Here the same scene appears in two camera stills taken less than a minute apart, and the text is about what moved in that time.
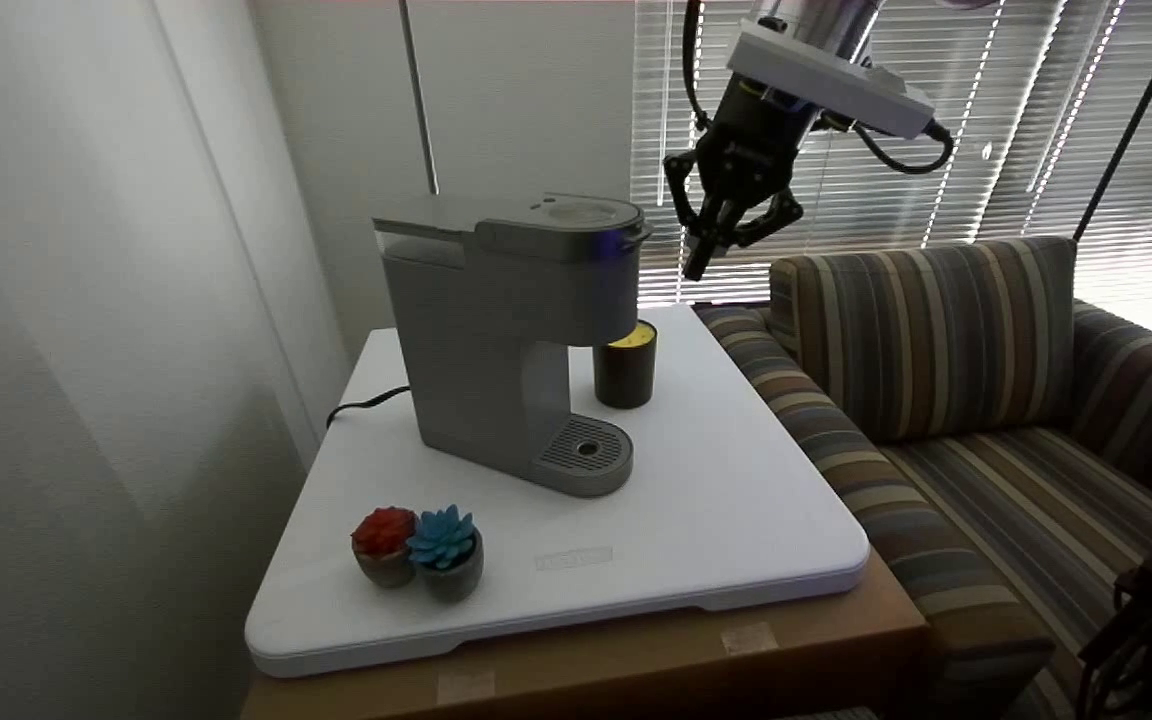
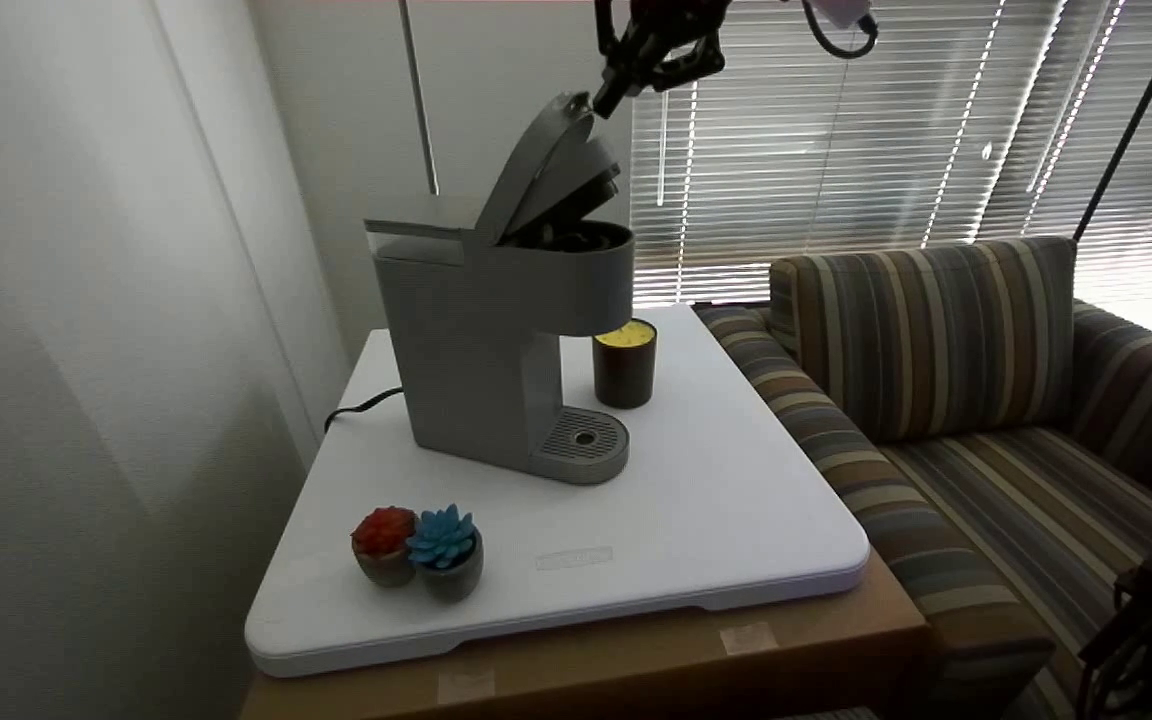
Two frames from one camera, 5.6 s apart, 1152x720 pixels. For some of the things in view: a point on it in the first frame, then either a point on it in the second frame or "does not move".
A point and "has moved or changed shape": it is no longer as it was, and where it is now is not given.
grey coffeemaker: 494,306 has moved or changed shape
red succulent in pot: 384,546 does not move
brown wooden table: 837,652 does not move
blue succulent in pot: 450,552 does not move
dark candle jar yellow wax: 626,365 does not move
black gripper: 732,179 → 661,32
